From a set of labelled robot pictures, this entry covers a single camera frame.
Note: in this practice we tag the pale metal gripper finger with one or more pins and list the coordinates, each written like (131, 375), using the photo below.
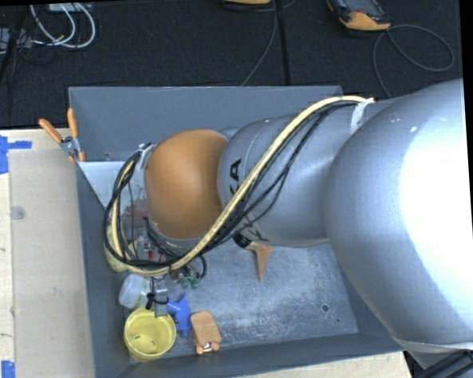
(161, 296)
(161, 310)

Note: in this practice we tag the blue spray bottle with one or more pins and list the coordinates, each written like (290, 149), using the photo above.
(182, 313)

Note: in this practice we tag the clear plastic bottle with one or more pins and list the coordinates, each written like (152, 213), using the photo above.
(131, 291)

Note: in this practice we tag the yellow cup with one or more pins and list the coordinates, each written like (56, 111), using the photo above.
(144, 347)

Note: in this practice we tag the orange-brown flat block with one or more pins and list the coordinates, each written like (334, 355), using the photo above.
(205, 329)

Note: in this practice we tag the orange pointed object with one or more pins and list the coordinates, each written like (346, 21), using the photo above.
(260, 258)

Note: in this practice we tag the grey metal bin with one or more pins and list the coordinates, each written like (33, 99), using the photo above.
(268, 318)

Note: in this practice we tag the flat brown cardboard board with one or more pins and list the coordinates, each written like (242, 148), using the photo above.
(45, 256)

